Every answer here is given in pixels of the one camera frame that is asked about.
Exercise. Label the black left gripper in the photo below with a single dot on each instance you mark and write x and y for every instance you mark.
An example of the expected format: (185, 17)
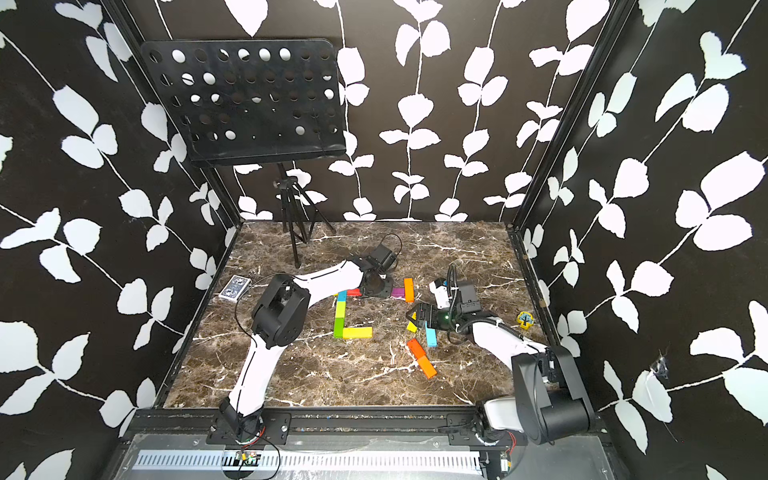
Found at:
(386, 293)

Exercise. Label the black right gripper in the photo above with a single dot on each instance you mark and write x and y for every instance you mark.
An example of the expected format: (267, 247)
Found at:
(432, 315)

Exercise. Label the orange block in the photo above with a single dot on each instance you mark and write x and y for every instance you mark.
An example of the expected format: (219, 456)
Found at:
(409, 290)
(427, 367)

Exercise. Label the red block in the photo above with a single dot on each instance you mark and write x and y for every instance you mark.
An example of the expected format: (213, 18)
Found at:
(415, 348)

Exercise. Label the pale yellow block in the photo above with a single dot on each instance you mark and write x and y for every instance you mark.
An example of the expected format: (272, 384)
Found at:
(340, 310)

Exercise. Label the green block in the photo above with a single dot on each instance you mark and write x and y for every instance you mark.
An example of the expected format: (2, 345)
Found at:
(338, 328)

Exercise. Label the long yellow block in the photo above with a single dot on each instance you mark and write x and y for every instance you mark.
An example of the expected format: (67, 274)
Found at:
(357, 333)

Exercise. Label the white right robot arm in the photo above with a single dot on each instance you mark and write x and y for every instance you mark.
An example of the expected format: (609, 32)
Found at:
(549, 402)

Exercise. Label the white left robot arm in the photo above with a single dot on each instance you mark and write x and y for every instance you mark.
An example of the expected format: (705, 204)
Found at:
(278, 319)

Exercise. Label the light blue block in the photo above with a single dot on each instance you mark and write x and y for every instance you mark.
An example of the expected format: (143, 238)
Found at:
(431, 337)

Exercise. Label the orange block front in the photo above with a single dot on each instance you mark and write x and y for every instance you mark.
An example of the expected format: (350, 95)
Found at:
(427, 367)

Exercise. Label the yellow tape roll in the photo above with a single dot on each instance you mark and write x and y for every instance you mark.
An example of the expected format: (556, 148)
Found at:
(525, 320)

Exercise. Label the black music stand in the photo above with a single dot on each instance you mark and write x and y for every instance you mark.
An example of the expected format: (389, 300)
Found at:
(257, 101)

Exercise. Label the white perforated strip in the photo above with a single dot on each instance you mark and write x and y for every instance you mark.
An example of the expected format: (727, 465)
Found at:
(465, 462)

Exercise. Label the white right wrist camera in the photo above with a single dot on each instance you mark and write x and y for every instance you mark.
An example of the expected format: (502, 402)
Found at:
(440, 292)

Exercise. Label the black front rail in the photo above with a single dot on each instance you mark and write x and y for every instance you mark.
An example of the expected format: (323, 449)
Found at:
(461, 425)

